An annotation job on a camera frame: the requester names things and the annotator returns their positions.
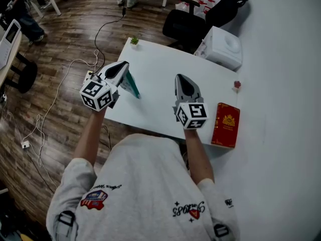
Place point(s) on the white power strip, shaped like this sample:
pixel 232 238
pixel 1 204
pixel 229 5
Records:
pixel 90 76

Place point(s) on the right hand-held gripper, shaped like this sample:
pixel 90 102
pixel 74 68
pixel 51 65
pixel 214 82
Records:
pixel 189 104

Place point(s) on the white power adapter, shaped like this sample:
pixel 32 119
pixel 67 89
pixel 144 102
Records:
pixel 25 144

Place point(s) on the small green potted plant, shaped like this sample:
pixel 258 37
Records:
pixel 134 41

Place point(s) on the small red flower ornament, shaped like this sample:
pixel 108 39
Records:
pixel 237 85

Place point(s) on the black stool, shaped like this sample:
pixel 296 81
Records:
pixel 25 74

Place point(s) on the person's white printed sweatshirt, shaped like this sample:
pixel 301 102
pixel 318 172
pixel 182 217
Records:
pixel 140 189

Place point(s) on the white device with screen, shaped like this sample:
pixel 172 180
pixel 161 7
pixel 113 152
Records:
pixel 8 43

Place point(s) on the person's left forearm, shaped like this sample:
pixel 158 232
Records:
pixel 87 137

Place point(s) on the black office chair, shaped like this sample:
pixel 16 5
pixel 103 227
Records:
pixel 188 24

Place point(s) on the black harness buckle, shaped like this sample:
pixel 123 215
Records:
pixel 221 230
pixel 66 218

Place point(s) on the white box-shaped appliance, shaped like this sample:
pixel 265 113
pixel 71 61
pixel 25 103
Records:
pixel 222 48

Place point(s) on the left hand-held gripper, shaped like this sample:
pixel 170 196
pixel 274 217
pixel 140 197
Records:
pixel 96 95

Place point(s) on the person's right forearm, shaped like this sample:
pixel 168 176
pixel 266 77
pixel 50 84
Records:
pixel 196 154

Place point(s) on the red pouch with gold emblem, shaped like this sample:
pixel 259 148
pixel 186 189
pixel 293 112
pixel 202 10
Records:
pixel 225 125

